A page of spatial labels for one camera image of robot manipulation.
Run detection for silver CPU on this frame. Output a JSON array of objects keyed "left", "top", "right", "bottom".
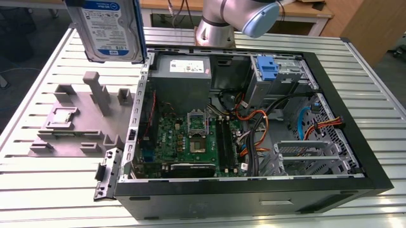
[{"left": 51, "top": 111, "right": 74, "bottom": 124}]

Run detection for blue drive bay latch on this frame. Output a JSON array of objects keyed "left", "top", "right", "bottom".
[{"left": 257, "top": 55, "right": 280, "bottom": 82}]

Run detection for CPU socket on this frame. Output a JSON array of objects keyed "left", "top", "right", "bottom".
[{"left": 189, "top": 135, "right": 210, "bottom": 154}]

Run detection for grey metal drive cage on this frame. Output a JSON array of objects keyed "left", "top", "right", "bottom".
[{"left": 246, "top": 54, "right": 320, "bottom": 111}]

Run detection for black PC case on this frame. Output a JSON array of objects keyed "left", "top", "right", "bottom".
[{"left": 114, "top": 43, "right": 396, "bottom": 220}]

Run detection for thin red wire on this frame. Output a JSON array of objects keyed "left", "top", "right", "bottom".
[{"left": 145, "top": 89, "right": 158, "bottom": 141}]

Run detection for metal socket cover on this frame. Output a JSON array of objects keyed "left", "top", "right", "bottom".
[{"left": 187, "top": 108, "right": 210, "bottom": 137}]

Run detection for black cable bundle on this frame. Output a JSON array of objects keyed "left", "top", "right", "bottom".
[{"left": 246, "top": 91, "right": 318, "bottom": 178}]

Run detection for brown wooden cabinet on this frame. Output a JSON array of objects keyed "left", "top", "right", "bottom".
[{"left": 320, "top": 0, "right": 406, "bottom": 68}]

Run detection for grey power supply unit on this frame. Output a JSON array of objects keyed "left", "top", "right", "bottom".
[{"left": 149, "top": 54, "right": 213, "bottom": 117}]

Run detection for blue SATA wire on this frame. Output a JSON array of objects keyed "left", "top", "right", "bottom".
[{"left": 297, "top": 101, "right": 321, "bottom": 142}]

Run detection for hard disk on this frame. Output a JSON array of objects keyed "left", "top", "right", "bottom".
[{"left": 65, "top": 0, "right": 149, "bottom": 64}]

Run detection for green motherboard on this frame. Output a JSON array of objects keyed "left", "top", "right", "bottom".
[{"left": 135, "top": 111, "right": 251, "bottom": 179}]

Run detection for grey parts rack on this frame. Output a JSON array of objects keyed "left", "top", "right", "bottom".
[{"left": 28, "top": 70, "right": 138, "bottom": 159}]

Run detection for yellow black wire bundle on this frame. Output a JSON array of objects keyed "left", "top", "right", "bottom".
[{"left": 205, "top": 103, "right": 234, "bottom": 117}]

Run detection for grey metal disk bay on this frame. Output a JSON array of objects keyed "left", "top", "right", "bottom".
[{"left": 272, "top": 140, "right": 364, "bottom": 178}]

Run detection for orange red wire bundle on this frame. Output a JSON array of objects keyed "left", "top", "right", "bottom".
[{"left": 235, "top": 108, "right": 272, "bottom": 159}]

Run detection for RAM slot white clips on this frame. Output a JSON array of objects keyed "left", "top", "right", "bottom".
[
  {"left": 225, "top": 115, "right": 238, "bottom": 174},
  {"left": 215, "top": 115, "right": 229, "bottom": 174}
]

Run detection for grey slot retention bracket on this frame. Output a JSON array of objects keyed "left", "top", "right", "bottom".
[{"left": 93, "top": 147, "right": 125, "bottom": 202}]

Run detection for orange red yellow power wire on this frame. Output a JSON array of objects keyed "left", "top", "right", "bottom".
[{"left": 304, "top": 115, "right": 348, "bottom": 142}]

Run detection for black graphics card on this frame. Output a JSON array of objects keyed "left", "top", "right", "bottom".
[{"left": 161, "top": 162, "right": 217, "bottom": 179}]

